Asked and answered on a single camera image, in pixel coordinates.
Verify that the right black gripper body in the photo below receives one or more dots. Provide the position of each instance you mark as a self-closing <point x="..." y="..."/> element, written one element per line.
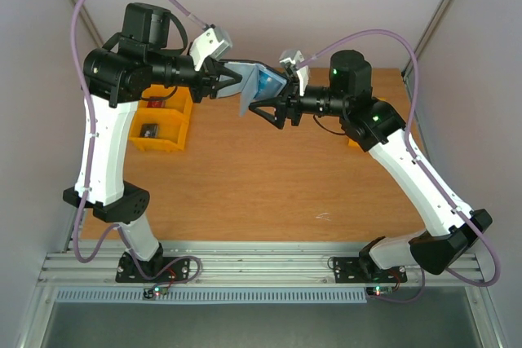
<point x="293" y="103"/>

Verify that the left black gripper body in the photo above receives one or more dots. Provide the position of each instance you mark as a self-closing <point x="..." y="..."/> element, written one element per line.
<point x="208" y="77"/>

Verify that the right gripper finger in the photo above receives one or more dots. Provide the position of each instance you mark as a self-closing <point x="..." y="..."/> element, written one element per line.
<point x="282" y="87"/>
<point x="272" y="110"/>

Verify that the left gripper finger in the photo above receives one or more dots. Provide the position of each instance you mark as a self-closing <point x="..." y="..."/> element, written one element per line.
<point x="225" y="77"/>
<point x="225" y="92"/>

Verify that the blue credit card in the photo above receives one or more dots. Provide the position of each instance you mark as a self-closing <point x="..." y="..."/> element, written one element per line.
<point x="268" y="86"/>

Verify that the black card holder wallet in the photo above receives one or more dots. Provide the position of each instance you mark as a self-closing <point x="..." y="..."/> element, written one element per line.
<point x="250" y="72"/>

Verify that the dark VIP card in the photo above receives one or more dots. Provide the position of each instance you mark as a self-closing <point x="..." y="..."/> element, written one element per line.
<point x="149" y="131"/>

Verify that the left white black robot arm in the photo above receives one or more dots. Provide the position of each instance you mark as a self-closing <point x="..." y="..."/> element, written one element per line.
<point x="152" y="48"/>

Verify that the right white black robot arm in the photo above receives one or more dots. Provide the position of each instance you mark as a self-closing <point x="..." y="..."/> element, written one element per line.
<point x="451" y="226"/>

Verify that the red card in bin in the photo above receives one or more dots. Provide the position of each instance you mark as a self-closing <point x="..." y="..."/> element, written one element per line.
<point x="156" y="103"/>

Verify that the yellow bin middle left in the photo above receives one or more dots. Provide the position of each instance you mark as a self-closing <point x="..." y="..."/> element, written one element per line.
<point x="181" y="102"/>

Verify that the yellow bin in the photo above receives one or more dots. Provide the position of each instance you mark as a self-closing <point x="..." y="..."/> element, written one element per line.
<point x="172" y="132"/>
<point x="181" y="102"/>
<point x="366" y="123"/>

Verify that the yellow bin near left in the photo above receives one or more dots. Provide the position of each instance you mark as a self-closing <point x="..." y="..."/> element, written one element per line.
<point x="172" y="132"/>

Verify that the yellow bin right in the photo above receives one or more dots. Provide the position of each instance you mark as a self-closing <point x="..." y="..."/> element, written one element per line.
<point x="366" y="123"/>

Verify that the right small circuit board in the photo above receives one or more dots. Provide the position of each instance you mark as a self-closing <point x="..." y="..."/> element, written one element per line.
<point x="379" y="290"/>

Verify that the small circuit board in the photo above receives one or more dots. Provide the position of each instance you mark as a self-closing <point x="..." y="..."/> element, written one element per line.
<point x="379" y="290"/>
<point x="155" y="292"/>

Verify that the left small circuit board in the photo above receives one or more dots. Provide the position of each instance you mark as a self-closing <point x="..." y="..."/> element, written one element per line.
<point x="155" y="292"/>

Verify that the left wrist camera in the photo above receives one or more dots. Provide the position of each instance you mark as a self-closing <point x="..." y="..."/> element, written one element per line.
<point x="213" y="43"/>

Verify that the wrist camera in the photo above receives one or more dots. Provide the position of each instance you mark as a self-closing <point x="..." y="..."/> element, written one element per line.
<point x="292" y="61"/>
<point x="213" y="43"/>

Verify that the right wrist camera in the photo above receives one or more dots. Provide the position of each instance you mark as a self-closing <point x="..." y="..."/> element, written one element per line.
<point x="292" y="61"/>

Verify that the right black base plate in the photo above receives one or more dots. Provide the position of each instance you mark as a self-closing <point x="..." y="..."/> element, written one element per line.
<point x="348" y="270"/>

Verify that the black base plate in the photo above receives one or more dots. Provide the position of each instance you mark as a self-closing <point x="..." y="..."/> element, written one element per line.
<point x="348" y="270"/>
<point x="175" y="270"/>

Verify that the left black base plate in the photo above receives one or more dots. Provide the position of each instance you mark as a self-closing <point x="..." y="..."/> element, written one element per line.
<point x="175" y="270"/>

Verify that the right aluminium corner post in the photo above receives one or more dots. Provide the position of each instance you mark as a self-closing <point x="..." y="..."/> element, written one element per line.
<point x="436" y="19"/>

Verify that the aluminium rail frame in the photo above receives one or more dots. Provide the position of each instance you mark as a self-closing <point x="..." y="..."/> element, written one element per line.
<point x="225" y="263"/>

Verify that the grey slotted cable duct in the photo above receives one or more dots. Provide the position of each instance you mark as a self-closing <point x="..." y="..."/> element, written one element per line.
<point x="213" y="296"/>

